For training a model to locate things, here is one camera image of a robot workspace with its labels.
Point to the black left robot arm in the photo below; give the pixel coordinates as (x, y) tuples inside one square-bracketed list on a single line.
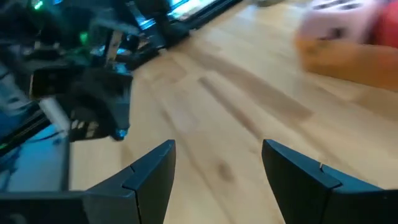
[(46, 18)]

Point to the aluminium frame post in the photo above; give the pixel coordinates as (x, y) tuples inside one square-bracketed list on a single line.
[(54, 113)]

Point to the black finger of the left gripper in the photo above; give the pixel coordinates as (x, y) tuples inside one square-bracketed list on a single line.
[(119, 118), (87, 124)]

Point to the large pink foam die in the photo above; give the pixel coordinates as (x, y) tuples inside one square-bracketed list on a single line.
[(339, 18)]

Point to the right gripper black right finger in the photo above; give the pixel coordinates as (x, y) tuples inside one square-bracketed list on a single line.
[(298, 186)]

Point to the large red foam die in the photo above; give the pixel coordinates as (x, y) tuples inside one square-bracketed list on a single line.
[(388, 25)]

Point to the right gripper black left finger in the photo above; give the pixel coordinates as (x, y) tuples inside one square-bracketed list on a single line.
[(149, 186)]

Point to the orange translucent plastic bin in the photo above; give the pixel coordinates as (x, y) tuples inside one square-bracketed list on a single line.
[(348, 65)]

